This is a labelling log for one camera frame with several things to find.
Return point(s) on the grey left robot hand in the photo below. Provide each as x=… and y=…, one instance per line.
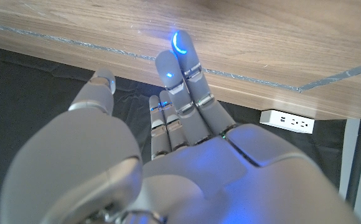
x=199, y=174

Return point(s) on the white power strip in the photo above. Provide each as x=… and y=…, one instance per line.
x=286, y=122

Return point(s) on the black backdrop stand pole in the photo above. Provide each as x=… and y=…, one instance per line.
x=356, y=155

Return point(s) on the black backdrop curtain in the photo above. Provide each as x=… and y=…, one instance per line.
x=28, y=77

